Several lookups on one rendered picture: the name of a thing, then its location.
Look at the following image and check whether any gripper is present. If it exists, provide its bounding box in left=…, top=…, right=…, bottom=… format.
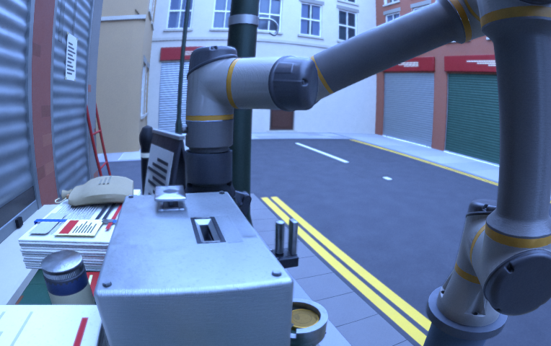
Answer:
left=184, top=148, right=253, bottom=224

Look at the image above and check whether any silver square button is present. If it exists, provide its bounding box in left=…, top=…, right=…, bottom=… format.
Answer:
left=154, top=185, right=187, bottom=213

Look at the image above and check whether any brown door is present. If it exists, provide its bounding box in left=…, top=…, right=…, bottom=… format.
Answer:
left=269, top=109, right=295, bottom=131

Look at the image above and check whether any grey metal honour box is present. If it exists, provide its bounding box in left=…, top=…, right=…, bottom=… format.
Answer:
left=94, top=190, right=295, bottom=346

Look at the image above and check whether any gold round token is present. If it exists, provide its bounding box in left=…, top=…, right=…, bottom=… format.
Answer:
left=291, top=308, right=322, bottom=330

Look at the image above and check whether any grey round return cup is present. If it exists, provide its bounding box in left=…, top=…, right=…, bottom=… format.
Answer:
left=289, top=298, right=330, bottom=346

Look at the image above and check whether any dark framed white sign board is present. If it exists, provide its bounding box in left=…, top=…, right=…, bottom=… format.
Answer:
left=142, top=128, right=187, bottom=196

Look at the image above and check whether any black bollard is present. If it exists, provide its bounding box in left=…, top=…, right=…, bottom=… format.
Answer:
left=138, top=125, right=154, bottom=190

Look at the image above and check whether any white shop shutter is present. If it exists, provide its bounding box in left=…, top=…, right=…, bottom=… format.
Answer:
left=157, top=61, right=191, bottom=133

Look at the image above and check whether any beige telephone handset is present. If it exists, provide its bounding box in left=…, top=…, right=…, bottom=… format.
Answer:
left=55, top=175, right=135, bottom=208

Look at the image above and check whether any tall narrow window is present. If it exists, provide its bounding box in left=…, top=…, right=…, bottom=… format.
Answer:
left=140, top=56, right=150, bottom=120

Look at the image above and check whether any thin dark pole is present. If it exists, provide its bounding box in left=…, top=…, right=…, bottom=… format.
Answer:
left=175, top=0, right=193, bottom=135

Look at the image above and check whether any red ladder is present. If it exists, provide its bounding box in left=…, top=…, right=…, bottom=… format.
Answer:
left=85, top=104, right=113, bottom=178

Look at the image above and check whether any red shop sign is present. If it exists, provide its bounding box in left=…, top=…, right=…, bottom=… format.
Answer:
left=444, top=54, right=498, bottom=74
left=159, top=45, right=201, bottom=63
left=383, top=56, right=436, bottom=74

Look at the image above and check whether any grey shop shutter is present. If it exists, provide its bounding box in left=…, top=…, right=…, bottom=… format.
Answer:
left=382, top=71, right=436, bottom=148

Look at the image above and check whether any blue and beige canister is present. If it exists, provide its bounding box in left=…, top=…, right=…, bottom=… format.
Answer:
left=40, top=250, right=97, bottom=306

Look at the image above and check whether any white framed window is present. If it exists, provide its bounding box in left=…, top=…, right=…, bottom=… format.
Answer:
left=211, top=0, right=233, bottom=30
left=337, top=9, right=357, bottom=42
left=258, top=0, right=283, bottom=34
left=299, top=1, right=323, bottom=37
left=166, top=0, right=193, bottom=30

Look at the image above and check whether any narrow grey roller shutter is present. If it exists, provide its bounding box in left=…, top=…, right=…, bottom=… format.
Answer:
left=51, top=0, right=91, bottom=194

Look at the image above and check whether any green mat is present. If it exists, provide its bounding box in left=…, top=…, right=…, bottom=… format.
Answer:
left=17, top=269, right=100, bottom=306

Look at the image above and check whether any white hanging notice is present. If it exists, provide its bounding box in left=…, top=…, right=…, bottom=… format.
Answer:
left=64, top=32, right=79, bottom=81

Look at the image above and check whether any green shop shutter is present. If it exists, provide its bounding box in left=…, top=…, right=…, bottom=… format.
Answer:
left=444, top=71, right=501, bottom=165

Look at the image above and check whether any white paper with red stripe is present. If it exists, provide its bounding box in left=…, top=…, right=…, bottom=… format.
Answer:
left=0, top=303, right=103, bottom=346

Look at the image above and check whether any black bracket with grey pins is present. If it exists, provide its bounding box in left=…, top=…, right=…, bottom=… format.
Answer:
left=271, top=218, right=300, bottom=270

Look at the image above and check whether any dark green lamp post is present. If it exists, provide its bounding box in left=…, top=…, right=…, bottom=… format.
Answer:
left=226, top=0, right=260, bottom=195

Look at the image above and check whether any strapped newspaper stack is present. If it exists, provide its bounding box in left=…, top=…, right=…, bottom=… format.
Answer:
left=17, top=200, right=125, bottom=272

